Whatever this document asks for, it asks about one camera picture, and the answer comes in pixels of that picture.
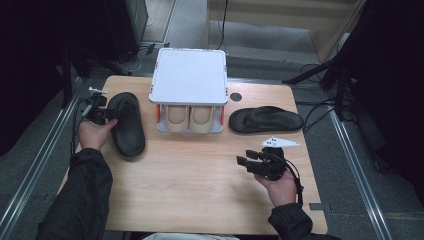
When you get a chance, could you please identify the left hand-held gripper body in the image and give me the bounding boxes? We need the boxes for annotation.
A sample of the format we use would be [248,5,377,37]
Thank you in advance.
[87,87,108,126]

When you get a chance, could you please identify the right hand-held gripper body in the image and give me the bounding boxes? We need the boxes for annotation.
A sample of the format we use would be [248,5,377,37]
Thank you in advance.
[256,136,301,182]

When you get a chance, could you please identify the black flip-flop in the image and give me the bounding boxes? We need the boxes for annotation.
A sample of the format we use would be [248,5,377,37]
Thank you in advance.
[228,105,305,135]
[107,92,146,158]

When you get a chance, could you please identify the cream clog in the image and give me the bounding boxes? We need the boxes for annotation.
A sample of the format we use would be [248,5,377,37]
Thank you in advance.
[164,105,191,133]
[189,105,215,134]

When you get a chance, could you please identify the white shoe rack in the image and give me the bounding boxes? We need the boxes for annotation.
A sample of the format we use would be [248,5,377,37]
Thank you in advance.
[148,47,230,135]

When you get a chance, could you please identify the person's left hand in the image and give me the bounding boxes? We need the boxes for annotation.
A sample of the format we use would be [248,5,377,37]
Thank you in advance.
[77,119,118,153]

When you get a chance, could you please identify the person's right hand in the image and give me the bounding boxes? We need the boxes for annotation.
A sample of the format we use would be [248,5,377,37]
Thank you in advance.
[253,169,298,208]

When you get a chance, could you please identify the black metal stand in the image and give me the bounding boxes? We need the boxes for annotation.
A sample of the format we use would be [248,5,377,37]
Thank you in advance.
[59,43,96,109]

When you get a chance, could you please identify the grey tape strip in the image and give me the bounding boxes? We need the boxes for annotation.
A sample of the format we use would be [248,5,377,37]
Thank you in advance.
[308,202,333,213]

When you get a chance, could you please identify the black cabinet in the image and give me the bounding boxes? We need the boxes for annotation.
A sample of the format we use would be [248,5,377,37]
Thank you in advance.
[103,0,149,63]

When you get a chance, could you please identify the person's light trousers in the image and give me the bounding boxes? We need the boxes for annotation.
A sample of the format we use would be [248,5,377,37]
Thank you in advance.
[143,233,244,240]

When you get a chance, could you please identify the black tripod stand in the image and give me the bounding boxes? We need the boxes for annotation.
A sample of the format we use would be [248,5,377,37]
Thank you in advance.
[282,49,356,121]

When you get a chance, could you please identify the wooden platform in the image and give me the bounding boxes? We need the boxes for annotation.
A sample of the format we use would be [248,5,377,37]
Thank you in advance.
[205,0,368,63]

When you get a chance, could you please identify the white floor cable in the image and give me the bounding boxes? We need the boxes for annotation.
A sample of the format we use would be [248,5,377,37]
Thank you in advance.
[116,46,149,75]

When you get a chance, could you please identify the black floor cables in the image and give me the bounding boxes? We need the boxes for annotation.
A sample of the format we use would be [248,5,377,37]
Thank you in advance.
[294,63,338,134]

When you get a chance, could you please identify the metal floor rail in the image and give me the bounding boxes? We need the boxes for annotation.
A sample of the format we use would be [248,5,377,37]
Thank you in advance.
[0,78,84,240]
[328,109,394,240]

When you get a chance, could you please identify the black hanging cable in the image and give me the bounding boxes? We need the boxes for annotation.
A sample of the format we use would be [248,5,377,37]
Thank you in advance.
[214,0,231,51]

